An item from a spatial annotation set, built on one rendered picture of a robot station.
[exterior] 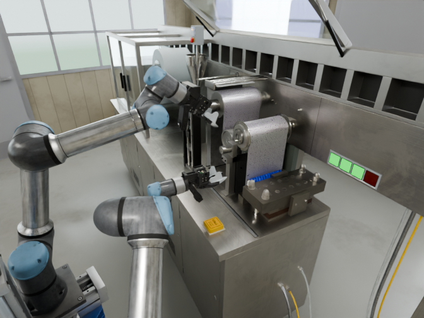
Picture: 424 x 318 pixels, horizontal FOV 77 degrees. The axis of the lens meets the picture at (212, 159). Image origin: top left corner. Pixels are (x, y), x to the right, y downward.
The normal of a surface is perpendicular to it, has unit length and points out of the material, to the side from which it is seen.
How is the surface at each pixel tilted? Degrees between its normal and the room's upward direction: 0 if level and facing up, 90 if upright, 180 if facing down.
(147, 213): 38
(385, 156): 90
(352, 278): 0
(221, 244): 0
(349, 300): 0
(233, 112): 92
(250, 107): 92
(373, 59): 90
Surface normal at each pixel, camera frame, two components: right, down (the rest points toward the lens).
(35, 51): 0.66, 0.36
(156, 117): 0.42, 0.44
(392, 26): -0.75, 0.31
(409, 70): -0.88, 0.22
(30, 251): 0.07, -0.81
